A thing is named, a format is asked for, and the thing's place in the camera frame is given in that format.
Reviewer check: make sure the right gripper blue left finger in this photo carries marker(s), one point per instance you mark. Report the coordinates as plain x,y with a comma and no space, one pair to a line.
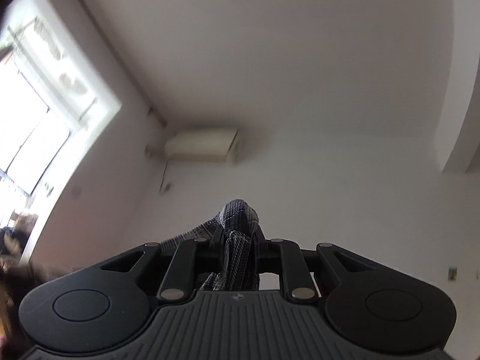
218,238

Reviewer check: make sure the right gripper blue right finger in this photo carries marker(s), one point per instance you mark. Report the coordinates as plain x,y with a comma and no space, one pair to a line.
260,240

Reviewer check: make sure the black white plaid shirt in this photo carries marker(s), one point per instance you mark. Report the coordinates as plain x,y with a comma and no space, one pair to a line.
240,223

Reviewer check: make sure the bright window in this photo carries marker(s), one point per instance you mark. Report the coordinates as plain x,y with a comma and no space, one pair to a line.
54,105

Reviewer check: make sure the white wall air conditioner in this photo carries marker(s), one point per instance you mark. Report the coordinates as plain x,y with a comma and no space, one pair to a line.
210,145

